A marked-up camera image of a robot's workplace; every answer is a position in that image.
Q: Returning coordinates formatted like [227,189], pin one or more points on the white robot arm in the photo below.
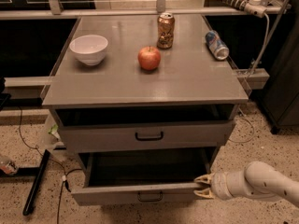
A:
[257,181]

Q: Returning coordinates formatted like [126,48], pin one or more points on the white power strip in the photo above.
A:
[253,7]

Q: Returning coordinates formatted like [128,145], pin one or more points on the grey drawer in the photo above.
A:
[144,127]
[142,176]

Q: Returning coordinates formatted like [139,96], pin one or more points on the dark cabinet at right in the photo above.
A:
[281,93]

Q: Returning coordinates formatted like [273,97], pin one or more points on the grey drawer cabinet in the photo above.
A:
[187,75]

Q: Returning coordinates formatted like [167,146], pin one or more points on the grey top drawer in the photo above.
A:
[144,127]

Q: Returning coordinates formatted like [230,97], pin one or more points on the gold soda can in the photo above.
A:
[166,27]

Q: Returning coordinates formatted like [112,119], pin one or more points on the white ceramic bowl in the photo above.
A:
[89,49]

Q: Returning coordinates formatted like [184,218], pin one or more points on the plastic bottle on floor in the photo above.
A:
[8,166]

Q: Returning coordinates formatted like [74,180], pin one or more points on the red apple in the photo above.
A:
[149,58]

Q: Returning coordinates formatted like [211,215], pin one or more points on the blue soda can lying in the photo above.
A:
[217,47]

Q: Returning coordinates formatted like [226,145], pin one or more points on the black metal bar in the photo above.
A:
[38,175]

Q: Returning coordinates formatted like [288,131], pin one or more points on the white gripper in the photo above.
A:
[220,185]

